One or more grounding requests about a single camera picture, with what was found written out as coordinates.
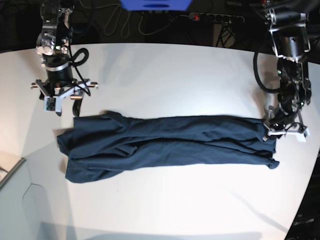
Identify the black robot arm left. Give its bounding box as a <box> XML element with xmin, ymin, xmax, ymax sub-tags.
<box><xmin>253</xmin><ymin>0</ymin><xmax>320</xmax><ymax>137</ymax></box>

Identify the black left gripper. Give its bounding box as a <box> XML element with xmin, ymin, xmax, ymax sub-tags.
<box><xmin>263</xmin><ymin>94</ymin><xmax>303</xmax><ymax>133</ymax></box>

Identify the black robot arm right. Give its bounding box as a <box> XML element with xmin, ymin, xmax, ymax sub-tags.
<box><xmin>30</xmin><ymin>0</ymin><xmax>94</xmax><ymax>117</ymax></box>

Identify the black power strip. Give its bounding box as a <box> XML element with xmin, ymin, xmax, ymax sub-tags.
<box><xmin>180</xmin><ymin>12</ymin><xmax>245</xmax><ymax>24</ymax></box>

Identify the blue plastic bin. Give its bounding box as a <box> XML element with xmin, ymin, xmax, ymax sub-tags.
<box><xmin>120</xmin><ymin>0</ymin><xmax>192</xmax><ymax>11</ymax></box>

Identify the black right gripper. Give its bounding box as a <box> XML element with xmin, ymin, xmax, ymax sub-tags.
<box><xmin>45</xmin><ymin>62</ymin><xmax>83</xmax><ymax>117</ymax></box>

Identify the dark navy t-shirt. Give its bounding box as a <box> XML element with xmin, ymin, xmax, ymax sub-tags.
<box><xmin>56</xmin><ymin>111</ymin><xmax>279</xmax><ymax>184</ymax></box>

